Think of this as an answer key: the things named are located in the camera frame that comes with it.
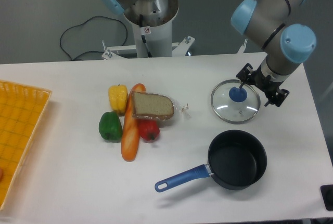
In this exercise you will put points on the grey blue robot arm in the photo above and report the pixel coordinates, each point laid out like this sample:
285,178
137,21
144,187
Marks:
262,22

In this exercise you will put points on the yellow bell pepper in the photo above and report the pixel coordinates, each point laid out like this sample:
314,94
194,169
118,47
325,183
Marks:
118,98

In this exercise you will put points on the bagged bread slice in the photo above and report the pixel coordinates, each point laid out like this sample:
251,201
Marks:
152,106

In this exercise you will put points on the black saucepan blue handle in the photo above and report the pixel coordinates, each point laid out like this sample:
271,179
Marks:
236,160

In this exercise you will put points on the red bell pepper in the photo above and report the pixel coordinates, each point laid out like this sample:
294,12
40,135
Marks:
149,130

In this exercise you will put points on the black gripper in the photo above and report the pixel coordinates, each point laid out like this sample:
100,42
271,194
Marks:
268,85

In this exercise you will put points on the orange baguette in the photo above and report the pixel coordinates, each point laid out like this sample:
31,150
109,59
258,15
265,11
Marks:
130,136

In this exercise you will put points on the black device at table edge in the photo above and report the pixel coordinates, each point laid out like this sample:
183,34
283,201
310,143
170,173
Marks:
327,195

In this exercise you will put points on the green bell pepper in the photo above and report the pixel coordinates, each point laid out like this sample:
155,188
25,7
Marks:
110,127

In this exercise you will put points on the yellow plastic basket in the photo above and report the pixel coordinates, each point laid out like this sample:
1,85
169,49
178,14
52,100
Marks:
22,107

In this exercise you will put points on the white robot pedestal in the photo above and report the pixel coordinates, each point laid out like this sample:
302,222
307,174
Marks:
151,22

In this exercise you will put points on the glass lid blue knob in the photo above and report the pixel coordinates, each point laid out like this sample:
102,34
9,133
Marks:
234,102

